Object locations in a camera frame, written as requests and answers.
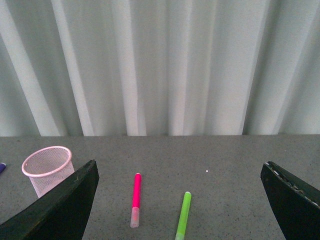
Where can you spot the pink marker pen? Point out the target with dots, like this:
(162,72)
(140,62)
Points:
(136,201)

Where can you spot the pink mesh cup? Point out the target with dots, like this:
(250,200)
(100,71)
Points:
(48,167)

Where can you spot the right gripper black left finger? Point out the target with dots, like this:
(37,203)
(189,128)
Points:
(61,214)

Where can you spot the purple marker pen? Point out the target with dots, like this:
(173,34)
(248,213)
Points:
(2,167)

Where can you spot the green marker pen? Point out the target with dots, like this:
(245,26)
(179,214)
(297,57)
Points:
(183,218)

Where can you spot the white pleated curtain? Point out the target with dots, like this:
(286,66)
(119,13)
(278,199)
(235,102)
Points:
(159,67)

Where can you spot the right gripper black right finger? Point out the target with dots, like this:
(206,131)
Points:
(294,202)

